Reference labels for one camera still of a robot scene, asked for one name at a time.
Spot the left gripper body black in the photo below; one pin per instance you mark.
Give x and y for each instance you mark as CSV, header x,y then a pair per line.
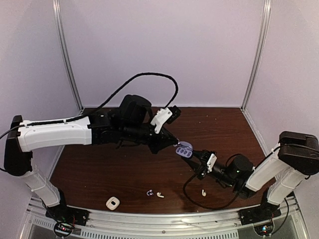
x,y
133,134

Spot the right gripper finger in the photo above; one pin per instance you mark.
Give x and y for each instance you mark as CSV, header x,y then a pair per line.
x,y
203,155
196,167

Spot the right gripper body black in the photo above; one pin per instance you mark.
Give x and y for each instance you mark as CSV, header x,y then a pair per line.
x,y
203,173

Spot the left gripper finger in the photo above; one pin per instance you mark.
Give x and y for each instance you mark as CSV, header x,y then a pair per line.
x,y
168,136
166,145

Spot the lavender earbud charging case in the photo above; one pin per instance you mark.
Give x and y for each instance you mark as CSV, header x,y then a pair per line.
x,y
184,149

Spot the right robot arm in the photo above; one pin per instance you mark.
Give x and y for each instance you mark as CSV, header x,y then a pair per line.
x,y
295,158

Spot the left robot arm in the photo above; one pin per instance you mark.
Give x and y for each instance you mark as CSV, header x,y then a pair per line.
x,y
133,121

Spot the cream white charging case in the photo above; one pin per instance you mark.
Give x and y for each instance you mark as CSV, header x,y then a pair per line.
x,y
112,203

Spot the white earbud left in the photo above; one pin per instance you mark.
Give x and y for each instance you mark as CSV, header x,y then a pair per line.
x,y
160,195

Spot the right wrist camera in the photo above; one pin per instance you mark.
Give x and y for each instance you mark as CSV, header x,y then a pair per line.
x,y
210,163

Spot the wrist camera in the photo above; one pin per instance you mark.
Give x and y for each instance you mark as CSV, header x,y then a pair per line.
x,y
165,115
210,163

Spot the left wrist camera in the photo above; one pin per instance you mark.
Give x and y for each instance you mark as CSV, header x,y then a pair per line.
x,y
165,115

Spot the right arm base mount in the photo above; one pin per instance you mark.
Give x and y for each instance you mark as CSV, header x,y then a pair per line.
x,y
261,217

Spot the front aluminium rail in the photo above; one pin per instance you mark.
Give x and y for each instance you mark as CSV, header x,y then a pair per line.
x,y
206,225

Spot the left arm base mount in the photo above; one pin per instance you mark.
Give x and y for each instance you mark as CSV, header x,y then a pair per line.
x,y
66,218

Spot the left aluminium frame post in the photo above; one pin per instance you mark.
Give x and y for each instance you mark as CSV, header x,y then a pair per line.
x,y
65,53

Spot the aluminium frame post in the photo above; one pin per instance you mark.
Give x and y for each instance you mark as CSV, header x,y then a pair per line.
x,y
65,53
264,26

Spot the right aluminium frame post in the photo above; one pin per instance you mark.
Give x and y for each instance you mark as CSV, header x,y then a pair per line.
x,y
264,26

